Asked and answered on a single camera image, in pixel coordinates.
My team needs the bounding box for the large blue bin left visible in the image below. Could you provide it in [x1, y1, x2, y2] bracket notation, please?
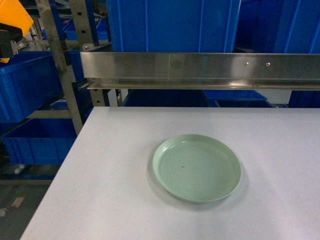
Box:
[0, 51, 63, 123]

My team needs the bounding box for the yellow toy block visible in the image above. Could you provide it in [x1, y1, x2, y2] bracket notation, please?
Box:
[0, 0, 34, 36]

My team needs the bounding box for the blue bin upper right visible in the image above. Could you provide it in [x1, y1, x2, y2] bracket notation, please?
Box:
[235, 0, 320, 54]

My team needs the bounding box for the light green plate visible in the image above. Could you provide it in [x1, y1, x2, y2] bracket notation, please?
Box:
[152, 134, 242, 204]

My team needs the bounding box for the stainless steel rail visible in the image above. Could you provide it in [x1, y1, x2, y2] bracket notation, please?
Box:
[80, 52, 320, 91]

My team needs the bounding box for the blue bin bottom left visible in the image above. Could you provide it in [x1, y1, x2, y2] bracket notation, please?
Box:
[1, 118, 77, 165]

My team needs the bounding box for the blue bin upper left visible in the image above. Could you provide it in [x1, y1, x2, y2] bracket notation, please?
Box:
[106, 0, 241, 53]

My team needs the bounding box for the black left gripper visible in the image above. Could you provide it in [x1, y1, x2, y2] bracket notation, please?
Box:
[0, 23, 23, 58]

